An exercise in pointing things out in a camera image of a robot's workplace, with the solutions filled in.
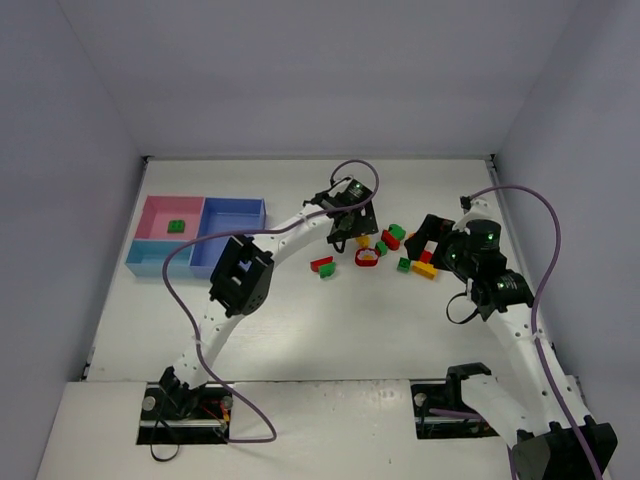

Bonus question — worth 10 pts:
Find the yellow small lego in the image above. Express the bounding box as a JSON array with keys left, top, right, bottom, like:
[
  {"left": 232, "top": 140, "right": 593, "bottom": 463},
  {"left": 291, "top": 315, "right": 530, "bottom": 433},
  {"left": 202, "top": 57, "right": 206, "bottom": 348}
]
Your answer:
[{"left": 356, "top": 236, "right": 370, "bottom": 248}]

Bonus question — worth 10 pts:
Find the small green lego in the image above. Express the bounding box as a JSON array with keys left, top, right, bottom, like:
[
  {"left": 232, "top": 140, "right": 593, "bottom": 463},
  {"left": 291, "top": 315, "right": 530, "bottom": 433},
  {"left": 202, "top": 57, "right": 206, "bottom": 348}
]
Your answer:
[{"left": 375, "top": 241, "right": 388, "bottom": 256}]

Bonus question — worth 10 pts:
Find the red flower printed lego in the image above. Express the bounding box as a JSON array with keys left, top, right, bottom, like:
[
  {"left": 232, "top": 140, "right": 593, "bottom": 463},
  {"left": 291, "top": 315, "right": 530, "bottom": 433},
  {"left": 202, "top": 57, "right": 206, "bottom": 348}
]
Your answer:
[{"left": 354, "top": 247, "right": 380, "bottom": 268}]

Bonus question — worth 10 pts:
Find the green square lego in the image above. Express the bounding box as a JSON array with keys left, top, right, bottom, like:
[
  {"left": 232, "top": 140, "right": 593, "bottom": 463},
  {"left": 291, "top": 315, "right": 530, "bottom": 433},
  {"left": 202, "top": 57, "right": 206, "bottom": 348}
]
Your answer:
[{"left": 397, "top": 257, "right": 411, "bottom": 273}]

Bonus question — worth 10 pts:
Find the red half-round lego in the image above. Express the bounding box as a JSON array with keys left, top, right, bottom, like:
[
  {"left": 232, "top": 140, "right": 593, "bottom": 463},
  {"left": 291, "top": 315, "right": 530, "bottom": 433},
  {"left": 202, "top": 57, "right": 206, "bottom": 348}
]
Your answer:
[{"left": 310, "top": 256, "right": 333, "bottom": 273}]

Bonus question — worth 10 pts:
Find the green wedge lego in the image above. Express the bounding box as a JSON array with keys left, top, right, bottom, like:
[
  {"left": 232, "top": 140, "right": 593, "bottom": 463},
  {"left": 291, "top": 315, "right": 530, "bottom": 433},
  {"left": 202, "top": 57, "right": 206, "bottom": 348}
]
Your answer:
[{"left": 167, "top": 219, "right": 186, "bottom": 234}]

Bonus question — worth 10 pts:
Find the green half-round lego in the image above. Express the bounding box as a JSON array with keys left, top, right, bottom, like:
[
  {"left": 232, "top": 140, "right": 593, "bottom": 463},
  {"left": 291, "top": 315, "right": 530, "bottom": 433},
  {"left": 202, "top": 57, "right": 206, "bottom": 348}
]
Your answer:
[{"left": 318, "top": 262, "right": 336, "bottom": 279}]

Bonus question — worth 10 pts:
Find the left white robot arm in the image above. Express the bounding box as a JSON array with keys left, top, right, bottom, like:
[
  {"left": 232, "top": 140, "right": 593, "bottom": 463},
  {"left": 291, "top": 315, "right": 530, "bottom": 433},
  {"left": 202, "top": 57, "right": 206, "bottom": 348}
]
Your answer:
[{"left": 159, "top": 179, "right": 377, "bottom": 404}]

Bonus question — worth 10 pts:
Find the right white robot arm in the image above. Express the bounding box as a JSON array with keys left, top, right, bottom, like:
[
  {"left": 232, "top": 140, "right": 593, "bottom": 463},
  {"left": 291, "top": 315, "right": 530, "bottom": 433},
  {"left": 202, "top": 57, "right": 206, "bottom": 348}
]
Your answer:
[{"left": 405, "top": 214, "right": 617, "bottom": 479}]

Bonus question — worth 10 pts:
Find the green lego on red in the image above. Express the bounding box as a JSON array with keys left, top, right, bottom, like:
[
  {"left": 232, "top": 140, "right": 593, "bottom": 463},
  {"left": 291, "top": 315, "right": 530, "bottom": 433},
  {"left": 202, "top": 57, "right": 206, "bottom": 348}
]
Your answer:
[{"left": 388, "top": 223, "right": 406, "bottom": 241}]

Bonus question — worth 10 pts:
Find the red yellow stacked lego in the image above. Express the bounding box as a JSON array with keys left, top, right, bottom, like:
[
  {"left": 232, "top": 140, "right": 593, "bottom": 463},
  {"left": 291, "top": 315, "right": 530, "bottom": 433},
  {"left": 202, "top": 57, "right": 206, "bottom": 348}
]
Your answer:
[{"left": 411, "top": 250, "right": 438, "bottom": 280}]

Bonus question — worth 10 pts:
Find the red curved lego right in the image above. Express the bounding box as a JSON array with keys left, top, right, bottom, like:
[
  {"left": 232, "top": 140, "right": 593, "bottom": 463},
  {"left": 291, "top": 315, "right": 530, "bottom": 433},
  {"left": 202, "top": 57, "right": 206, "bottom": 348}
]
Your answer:
[{"left": 381, "top": 230, "right": 401, "bottom": 251}]

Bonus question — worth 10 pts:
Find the purple-blue large container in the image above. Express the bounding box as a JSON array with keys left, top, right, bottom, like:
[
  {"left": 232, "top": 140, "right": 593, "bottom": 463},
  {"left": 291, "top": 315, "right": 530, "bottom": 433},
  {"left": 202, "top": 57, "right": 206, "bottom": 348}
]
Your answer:
[{"left": 190, "top": 197, "right": 266, "bottom": 280}]

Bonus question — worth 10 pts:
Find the pink container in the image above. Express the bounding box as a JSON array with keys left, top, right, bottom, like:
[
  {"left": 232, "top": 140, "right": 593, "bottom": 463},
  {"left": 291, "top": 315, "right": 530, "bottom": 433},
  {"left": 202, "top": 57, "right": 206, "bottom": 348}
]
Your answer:
[{"left": 134, "top": 196, "right": 205, "bottom": 241}]

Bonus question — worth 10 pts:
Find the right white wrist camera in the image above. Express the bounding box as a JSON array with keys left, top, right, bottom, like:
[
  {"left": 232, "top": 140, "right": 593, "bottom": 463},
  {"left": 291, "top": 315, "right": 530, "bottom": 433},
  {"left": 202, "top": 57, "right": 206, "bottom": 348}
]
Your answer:
[{"left": 453, "top": 196, "right": 494, "bottom": 231}]

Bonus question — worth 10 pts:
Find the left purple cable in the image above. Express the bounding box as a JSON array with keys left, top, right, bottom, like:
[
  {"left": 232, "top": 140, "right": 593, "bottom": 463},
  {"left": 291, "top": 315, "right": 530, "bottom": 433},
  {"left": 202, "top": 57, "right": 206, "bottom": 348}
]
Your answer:
[{"left": 162, "top": 159, "right": 381, "bottom": 445}]

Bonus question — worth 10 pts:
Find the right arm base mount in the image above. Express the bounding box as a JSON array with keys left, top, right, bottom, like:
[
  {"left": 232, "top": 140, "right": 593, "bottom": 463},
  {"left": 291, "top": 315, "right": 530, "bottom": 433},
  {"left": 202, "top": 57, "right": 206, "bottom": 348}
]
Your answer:
[{"left": 410, "top": 381, "right": 498, "bottom": 440}]

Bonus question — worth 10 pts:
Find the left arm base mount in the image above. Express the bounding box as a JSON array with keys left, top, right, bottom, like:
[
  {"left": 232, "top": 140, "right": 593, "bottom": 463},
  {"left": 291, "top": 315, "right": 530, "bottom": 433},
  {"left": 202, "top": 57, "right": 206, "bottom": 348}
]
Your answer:
[{"left": 136, "top": 384, "right": 233, "bottom": 446}]

